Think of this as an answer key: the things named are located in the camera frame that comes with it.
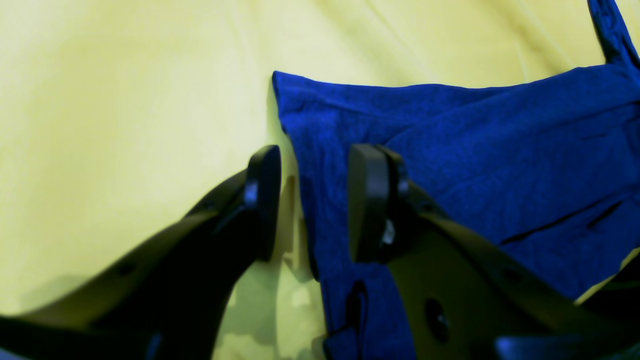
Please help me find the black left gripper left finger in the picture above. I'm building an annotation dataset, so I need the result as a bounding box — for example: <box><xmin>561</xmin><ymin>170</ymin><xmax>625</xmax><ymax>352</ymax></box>
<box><xmin>0</xmin><ymin>145</ymin><xmax>282</xmax><ymax>360</ymax></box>

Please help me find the yellow table cloth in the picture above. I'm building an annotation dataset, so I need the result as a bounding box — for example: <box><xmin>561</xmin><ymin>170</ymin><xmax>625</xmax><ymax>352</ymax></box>
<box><xmin>0</xmin><ymin>0</ymin><xmax>640</xmax><ymax>360</ymax></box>

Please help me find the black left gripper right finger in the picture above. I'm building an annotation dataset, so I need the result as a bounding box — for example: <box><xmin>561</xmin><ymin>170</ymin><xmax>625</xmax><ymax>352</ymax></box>
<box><xmin>347</xmin><ymin>144</ymin><xmax>639</xmax><ymax>360</ymax></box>

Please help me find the blue T-shirt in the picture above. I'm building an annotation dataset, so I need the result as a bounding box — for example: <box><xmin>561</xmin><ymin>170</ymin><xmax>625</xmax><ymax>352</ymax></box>
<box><xmin>272</xmin><ymin>0</ymin><xmax>639</xmax><ymax>360</ymax></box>

